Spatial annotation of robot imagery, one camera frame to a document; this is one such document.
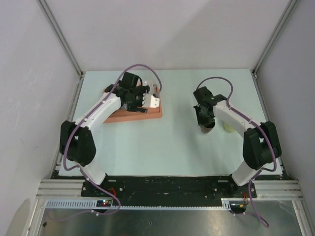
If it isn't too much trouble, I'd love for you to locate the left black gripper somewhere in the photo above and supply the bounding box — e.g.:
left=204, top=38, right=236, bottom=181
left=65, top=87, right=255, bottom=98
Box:
left=126, top=86, right=149, bottom=113

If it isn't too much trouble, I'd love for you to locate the brown mug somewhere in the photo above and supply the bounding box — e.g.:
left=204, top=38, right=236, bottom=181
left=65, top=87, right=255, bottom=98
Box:
left=200, top=123, right=215, bottom=134

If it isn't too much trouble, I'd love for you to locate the yellow faceted mug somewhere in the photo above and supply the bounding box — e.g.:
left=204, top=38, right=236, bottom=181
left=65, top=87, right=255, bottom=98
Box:
left=223, top=122, right=235, bottom=133

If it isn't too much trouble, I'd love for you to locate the grey blue mug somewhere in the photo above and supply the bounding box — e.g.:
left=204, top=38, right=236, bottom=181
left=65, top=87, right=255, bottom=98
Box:
left=120, top=103, right=128, bottom=111

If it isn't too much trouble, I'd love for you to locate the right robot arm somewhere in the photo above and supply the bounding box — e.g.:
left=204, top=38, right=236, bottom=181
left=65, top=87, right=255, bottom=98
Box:
left=193, top=87, right=282, bottom=197

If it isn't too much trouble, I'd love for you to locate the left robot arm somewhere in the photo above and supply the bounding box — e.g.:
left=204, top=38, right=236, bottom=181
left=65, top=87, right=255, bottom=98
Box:
left=60, top=72, right=159, bottom=196

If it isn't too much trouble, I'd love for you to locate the clear glass mug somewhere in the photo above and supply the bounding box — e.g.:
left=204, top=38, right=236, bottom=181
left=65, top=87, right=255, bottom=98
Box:
left=143, top=80, right=159, bottom=97

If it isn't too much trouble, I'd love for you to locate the salmon plastic tray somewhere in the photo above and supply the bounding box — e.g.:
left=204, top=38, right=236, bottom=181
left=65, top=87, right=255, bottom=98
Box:
left=105, top=84, right=162, bottom=123

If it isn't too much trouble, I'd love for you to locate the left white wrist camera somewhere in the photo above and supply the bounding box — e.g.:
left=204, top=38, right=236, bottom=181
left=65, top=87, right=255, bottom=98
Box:
left=142, top=93, right=160, bottom=108

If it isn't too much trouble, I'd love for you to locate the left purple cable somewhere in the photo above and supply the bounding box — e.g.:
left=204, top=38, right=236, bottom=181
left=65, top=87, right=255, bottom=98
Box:
left=45, top=64, right=163, bottom=222

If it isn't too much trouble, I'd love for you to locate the purple cable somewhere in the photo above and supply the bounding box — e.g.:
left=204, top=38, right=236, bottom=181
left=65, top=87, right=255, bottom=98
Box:
left=196, top=77, right=277, bottom=228
left=45, top=64, right=163, bottom=222

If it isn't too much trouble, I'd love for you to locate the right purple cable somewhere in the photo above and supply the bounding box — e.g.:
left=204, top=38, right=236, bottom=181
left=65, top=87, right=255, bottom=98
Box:
left=196, top=77, right=277, bottom=228

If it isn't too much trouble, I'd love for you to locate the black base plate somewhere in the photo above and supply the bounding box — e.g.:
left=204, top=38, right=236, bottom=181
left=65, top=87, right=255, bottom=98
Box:
left=81, top=176, right=257, bottom=207

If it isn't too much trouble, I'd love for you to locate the white cable duct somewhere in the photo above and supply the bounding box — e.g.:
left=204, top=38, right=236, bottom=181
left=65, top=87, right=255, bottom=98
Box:
left=45, top=199, right=245, bottom=210

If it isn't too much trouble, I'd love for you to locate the aluminium front rail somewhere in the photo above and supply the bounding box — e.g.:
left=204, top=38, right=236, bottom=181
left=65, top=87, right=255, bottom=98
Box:
left=36, top=179, right=304, bottom=201

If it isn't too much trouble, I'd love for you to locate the right aluminium frame post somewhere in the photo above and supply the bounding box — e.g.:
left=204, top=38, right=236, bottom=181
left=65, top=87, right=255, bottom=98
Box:
left=252, top=0, right=300, bottom=78

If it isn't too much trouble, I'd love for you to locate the aluminium frame post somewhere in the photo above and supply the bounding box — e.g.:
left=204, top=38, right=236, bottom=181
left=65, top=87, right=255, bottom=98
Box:
left=252, top=0, right=300, bottom=78
left=37, top=0, right=83, bottom=79

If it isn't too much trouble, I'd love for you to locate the left aluminium frame post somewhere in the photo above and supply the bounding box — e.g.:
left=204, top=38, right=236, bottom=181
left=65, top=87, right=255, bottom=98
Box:
left=37, top=0, right=83, bottom=79

